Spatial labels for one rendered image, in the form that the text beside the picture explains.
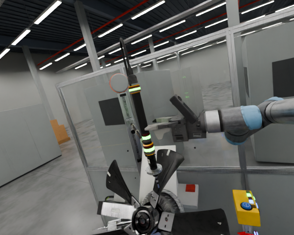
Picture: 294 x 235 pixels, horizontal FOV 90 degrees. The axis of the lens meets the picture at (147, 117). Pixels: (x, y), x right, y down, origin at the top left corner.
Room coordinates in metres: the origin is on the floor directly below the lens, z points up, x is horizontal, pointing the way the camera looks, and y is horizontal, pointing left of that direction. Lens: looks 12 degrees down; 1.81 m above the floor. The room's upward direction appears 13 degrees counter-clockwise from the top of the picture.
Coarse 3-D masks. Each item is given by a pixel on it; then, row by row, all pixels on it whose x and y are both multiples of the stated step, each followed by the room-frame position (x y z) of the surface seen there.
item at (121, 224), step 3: (117, 222) 0.72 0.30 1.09; (120, 222) 0.71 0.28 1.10; (123, 222) 0.71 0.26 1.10; (126, 222) 0.70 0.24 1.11; (129, 222) 0.69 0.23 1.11; (117, 225) 0.71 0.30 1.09; (120, 225) 0.70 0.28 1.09; (123, 225) 0.70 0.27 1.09; (99, 228) 0.74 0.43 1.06; (102, 228) 0.73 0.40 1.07; (105, 228) 0.73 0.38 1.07
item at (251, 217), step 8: (232, 192) 0.78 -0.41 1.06; (240, 192) 0.76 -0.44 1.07; (240, 200) 0.70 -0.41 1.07; (248, 200) 0.69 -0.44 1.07; (240, 208) 0.65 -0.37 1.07; (256, 208) 0.63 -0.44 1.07; (240, 216) 0.64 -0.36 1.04; (248, 216) 0.63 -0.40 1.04; (256, 216) 0.61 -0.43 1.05; (248, 224) 0.63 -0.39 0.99; (256, 224) 0.61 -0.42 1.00
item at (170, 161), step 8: (160, 152) 0.81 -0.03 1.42; (176, 152) 0.70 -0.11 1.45; (160, 160) 0.77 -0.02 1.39; (168, 160) 0.71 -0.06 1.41; (176, 160) 0.67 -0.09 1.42; (168, 168) 0.67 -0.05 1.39; (176, 168) 0.64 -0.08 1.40; (160, 176) 0.69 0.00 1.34; (168, 176) 0.64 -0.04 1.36; (160, 184) 0.66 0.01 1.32; (160, 192) 0.63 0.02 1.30
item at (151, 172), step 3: (144, 153) 0.61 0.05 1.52; (159, 165) 0.59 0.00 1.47; (147, 168) 0.58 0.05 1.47; (159, 168) 0.56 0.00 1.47; (147, 171) 0.56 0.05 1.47; (150, 171) 0.56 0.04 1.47; (153, 171) 0.55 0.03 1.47; (156, 171) 0.55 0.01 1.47; (159, 171) 0.55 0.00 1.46; (150, 174) 0.55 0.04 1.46; (153, 174) 0.54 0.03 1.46; (156, 174) 0.54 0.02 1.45
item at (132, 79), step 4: (128, 68) 0.57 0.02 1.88; (128, 72) 0.57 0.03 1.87; (132, 72) 0.57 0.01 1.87; (128, 76) 0.57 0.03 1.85; (132, 76) 0.56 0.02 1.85; (128, 80) 0.57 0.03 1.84; (132, 80) 0.56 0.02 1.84; (136, 80) 0.57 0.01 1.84; (148, 156) 0.56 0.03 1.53; (152, 156) 0.56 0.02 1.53; (148, 160) 0.56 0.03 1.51; (152, 160) 0.56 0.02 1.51; (152, 164) 0.56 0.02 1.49; (156, 164) 0.57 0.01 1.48; (152, 168) 0.56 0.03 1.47; (156, 168) 0.56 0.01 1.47; (156, 176) 0.57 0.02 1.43
